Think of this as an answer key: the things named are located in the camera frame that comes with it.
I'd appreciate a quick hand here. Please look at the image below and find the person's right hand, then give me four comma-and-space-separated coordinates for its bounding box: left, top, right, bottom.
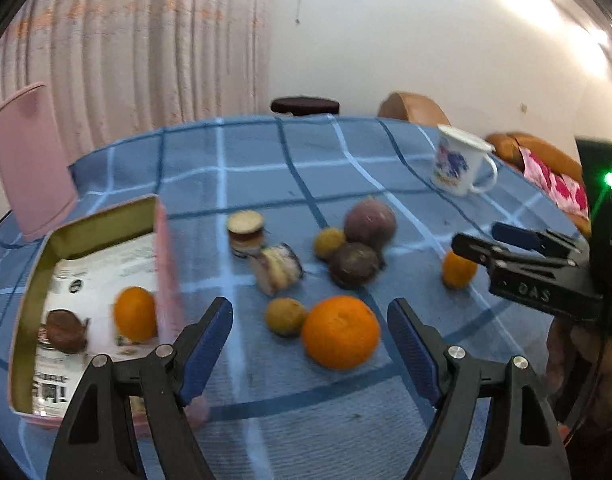
546, 318, 612, 479

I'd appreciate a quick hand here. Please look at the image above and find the printed paper leaflet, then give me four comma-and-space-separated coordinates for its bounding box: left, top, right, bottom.
31, 232, 158, 418

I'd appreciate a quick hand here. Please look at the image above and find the purple round turnip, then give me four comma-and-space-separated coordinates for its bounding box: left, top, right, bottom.
344, 196, 397, 252

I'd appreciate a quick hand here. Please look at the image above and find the floral beige curtain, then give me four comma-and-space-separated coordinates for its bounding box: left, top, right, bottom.
0, 0, 270, 160

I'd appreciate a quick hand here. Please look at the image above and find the dark round stool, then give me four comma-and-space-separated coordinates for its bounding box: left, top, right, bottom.
270, 96, 341, 117

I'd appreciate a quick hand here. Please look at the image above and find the brown leather sofa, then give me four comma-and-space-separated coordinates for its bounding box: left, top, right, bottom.
485, 132, 591, 238

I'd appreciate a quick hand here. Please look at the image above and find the large orange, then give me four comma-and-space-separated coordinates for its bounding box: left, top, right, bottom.
301, 296, 381, 370

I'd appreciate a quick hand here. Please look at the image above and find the blue plaid tablecloth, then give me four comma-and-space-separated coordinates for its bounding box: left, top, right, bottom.
0, 112, 592, 480

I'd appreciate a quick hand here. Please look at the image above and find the pink metal tin box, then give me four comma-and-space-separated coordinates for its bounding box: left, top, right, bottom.
8, 195, 187, 429

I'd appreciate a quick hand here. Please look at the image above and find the pink floral cushion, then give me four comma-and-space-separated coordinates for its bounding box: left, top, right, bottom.
520, 148, 589, 220

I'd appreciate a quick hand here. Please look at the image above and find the small mandarin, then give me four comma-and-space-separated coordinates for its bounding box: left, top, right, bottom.
441, 250, 478, 289
112, 286, 157, 342

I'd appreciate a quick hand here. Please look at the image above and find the dark passion fruit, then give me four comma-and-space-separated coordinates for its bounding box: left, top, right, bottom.
327, 242, 382, 289

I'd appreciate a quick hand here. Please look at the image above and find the pink cylindrical kettle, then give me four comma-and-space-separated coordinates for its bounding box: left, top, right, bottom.
0, 82, 78, 242

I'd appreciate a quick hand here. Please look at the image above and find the yellow-brown longan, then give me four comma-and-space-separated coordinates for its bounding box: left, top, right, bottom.
265, 298, 308, 338
313, 228, 346, 261

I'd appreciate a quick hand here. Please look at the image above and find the white cartoon mug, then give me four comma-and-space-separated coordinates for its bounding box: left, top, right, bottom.
432, 125, 498, 196

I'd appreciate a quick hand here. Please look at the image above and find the brown leather armchair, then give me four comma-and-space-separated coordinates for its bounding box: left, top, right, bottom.
377, 92, 450, 127

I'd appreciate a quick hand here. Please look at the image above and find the sandwich cookie stack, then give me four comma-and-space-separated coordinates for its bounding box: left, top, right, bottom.
227, 209, 265, 258
249, 243, 304, 297

